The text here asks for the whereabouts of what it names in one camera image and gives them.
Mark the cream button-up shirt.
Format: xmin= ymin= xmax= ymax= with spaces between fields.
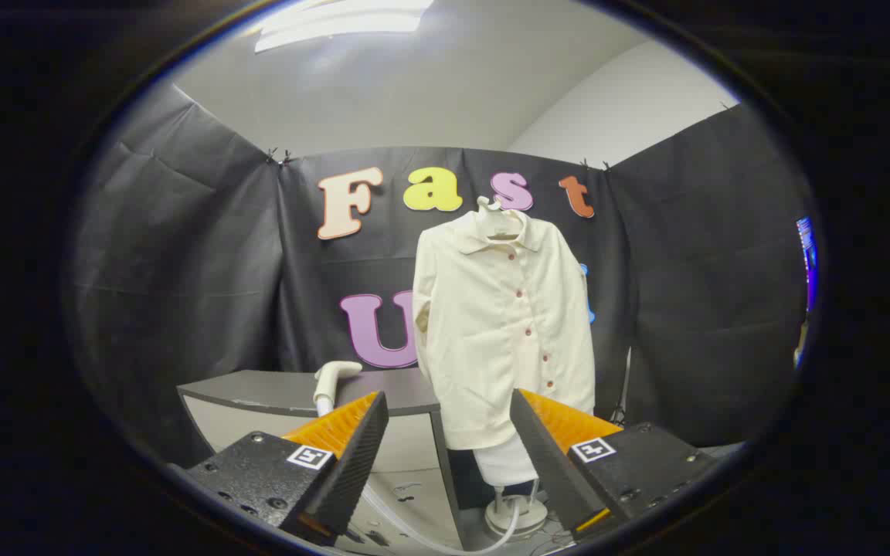
xmin=412 ymin=208 xmax=596 ymax=450

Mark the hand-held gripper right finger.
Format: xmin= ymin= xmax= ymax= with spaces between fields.
xmin=509 ymin=388 xmax=720 ymax=543

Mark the white garment steamer head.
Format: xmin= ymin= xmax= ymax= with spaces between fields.
xmin=314 ymin=361 xmax=363 ymax=410

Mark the white round stand base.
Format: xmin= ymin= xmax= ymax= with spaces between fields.
xmin=484 ymin=483 xmax=550 ymax=539

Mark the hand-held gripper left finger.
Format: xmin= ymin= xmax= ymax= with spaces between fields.
xmin=182 ymin=390 xmax=390 ymax=548

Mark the thin dark pole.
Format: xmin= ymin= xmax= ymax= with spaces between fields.
xmin=618 ymin=346 xmax=634 ymax=422

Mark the white clothes hanger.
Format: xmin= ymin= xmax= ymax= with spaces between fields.
xmin=476 ymin=195 xmax=528 ymax=242

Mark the white mannequin torso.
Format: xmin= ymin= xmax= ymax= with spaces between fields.
xmin=472 ymin=431 xmax=540 ymax=489

